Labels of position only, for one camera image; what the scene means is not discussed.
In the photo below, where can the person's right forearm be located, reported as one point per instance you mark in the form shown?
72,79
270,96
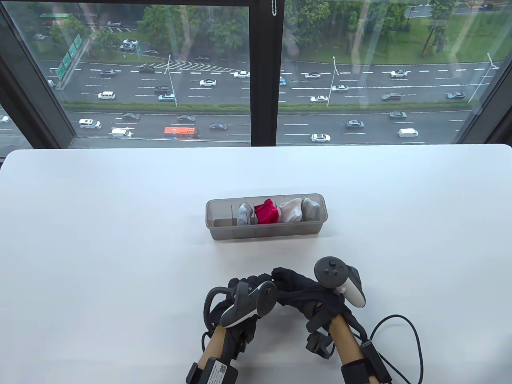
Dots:
346,340

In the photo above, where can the black labelled sensor box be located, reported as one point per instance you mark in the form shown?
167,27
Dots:
218,372
376,360

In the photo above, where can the grey sock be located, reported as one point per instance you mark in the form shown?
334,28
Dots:
312,211
307,201

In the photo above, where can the pink sock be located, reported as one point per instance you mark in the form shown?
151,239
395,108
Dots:
268,204
266,216

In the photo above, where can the grey white tracking controller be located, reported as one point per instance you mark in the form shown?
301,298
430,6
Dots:
330,270
264,300

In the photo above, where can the white sock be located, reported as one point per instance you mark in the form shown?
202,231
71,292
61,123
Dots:
288,214
295,204

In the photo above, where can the grey plastic divided organizer box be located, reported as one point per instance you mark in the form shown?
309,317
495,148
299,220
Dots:
224,230

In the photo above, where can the person's left hand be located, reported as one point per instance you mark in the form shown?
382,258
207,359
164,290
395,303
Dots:
240,328

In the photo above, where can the person's right hand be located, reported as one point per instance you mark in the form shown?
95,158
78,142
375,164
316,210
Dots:
308,300

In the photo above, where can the person's left forearm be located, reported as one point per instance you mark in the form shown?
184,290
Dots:
214,346

